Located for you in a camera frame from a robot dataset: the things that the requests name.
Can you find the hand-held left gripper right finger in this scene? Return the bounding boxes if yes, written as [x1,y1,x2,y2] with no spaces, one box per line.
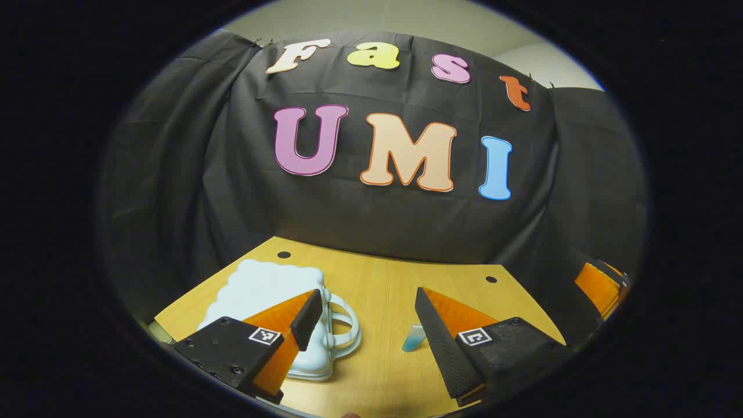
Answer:
[414,287,575,407]

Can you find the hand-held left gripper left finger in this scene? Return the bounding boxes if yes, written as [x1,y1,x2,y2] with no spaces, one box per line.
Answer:
[172,289,323,405]

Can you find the white and blue cream tube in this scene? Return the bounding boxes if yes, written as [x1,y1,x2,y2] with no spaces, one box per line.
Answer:
[402,324,427,352]

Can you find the light blue suitcase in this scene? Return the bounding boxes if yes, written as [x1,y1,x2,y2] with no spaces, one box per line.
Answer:
[197,259,362,382]

